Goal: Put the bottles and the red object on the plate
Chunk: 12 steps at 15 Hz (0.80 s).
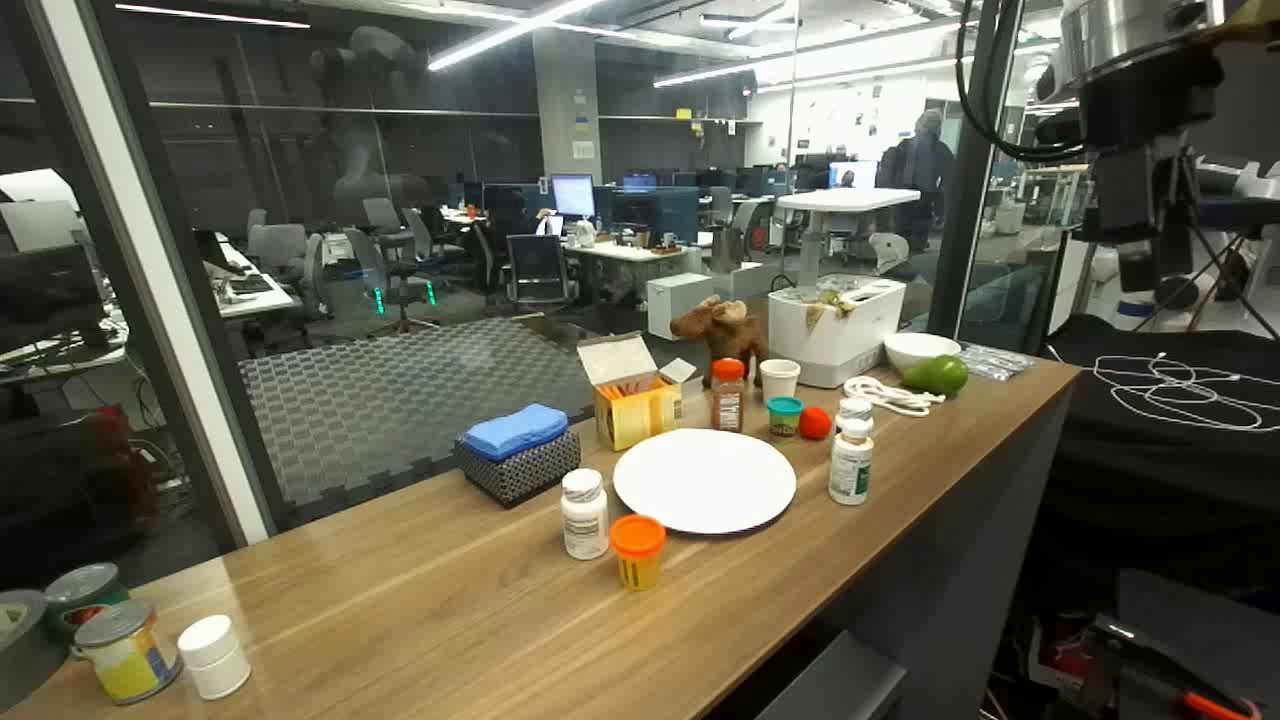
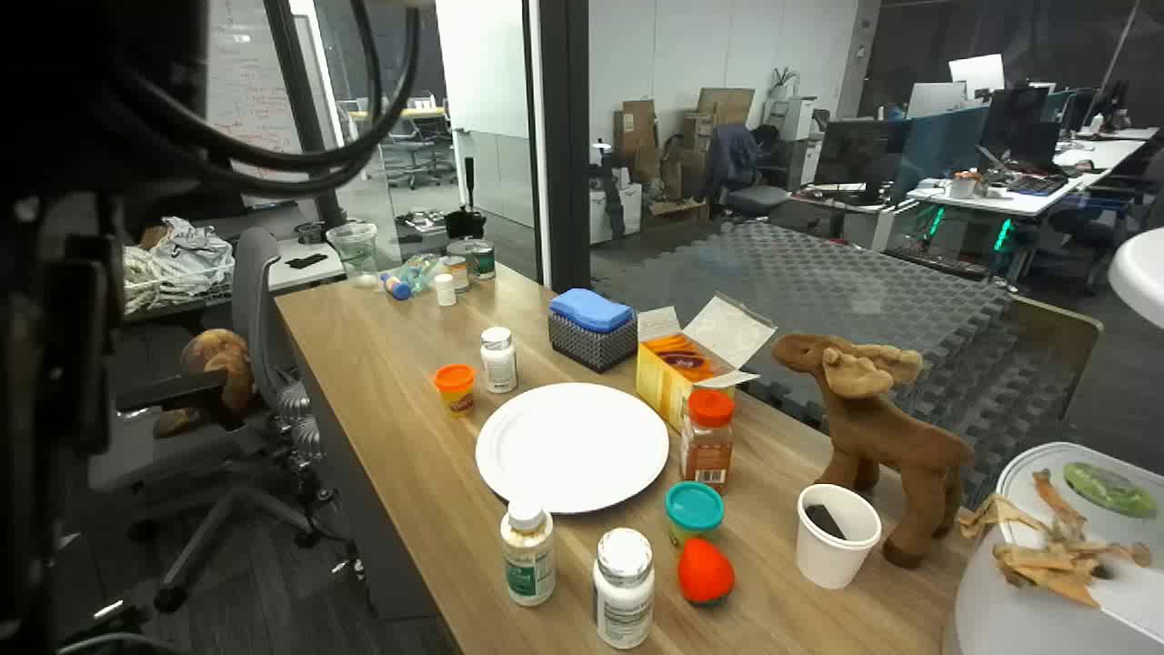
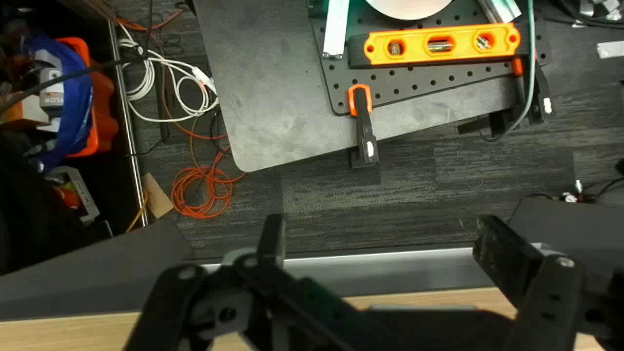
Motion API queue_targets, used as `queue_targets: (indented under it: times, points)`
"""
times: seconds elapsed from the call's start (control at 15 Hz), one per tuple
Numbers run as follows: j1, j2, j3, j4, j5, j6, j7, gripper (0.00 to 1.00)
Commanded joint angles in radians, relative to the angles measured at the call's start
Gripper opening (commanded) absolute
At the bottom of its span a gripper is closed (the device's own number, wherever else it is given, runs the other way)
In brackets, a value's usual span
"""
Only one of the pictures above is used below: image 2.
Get open yellow cardboard box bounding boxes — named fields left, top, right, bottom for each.
left=634, top=296, right=777, bottom=429

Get white round table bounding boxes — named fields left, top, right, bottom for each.
left=1106, top=226, right=1164, bottom=333

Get white office desk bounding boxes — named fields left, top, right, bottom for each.
left=904, top=123, right=1160, bottom=226

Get large white pill bottle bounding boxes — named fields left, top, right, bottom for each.
left=589, top=524, right=659, bottom=652

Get grey office chair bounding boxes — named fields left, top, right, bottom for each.
left=82, top=228, right=361, bottom=615

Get clear plastic container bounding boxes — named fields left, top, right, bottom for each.
left=322, top=219, right=385, bottom=275

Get white paper cup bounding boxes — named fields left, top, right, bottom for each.
left=793, top=479, right=883, bottom=594

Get black stand pole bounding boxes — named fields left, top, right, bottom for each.
left=259, top=0, right=354, bottom=233

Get blue desk divider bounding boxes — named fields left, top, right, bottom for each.
left=898, top=106, right=992, bottom=193

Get red round object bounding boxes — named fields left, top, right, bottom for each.
left=672, top=535, right=738, bottom=610

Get pile of wood pieces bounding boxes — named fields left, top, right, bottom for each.
left=955, top=469, right=1155, bottom=610

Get spice bottle with orange lid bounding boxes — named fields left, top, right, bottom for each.
left=678, top=387, right=738, bottom=490

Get white round tub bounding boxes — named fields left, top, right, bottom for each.
left=941, top=441, right=1164, bottom=655

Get blue sponge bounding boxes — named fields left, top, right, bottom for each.
left=550, top=283, right=635, bottom=338

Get green disc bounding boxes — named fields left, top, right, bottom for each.
left=1062, top=457, right=1160, bottom=524

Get white flat tray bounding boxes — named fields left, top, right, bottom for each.
left=265, top=241, right=350, bottom=296

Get white paper plate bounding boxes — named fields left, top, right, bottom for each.
left=472, top=379, right=672, bottom=515

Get brown cardboard box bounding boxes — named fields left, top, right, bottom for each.
left=610, top=99, right=662, bottom=184
left=690, top=82, right=755, bottom=134

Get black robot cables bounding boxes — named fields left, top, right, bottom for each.
left=104, top=0, right=424, bottom=201

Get white bottle with green label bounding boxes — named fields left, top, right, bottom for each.
left=497, top=499, right=560, bottom=610

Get grey foam floor mat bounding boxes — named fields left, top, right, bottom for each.
left=589, top=213, right=1111, bottom=503

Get white rope pile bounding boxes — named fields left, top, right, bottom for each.
left=121, top=213, right=239, bottom=321

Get small white pill bottle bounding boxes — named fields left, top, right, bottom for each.
left=478, top=322, right=521, bottom=395

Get grey rectangular box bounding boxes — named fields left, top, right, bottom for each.
left=544, top=309, right=639, bottom=373

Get brown moose plush toy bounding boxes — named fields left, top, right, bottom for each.
left=770, top=331, right=980, bottom=571

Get black computer monitor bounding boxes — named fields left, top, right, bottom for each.
left=812, top=117, right=904, bottom=193

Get tub with teal lid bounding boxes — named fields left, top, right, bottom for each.
left=662, top=478, right=727, bottom=543

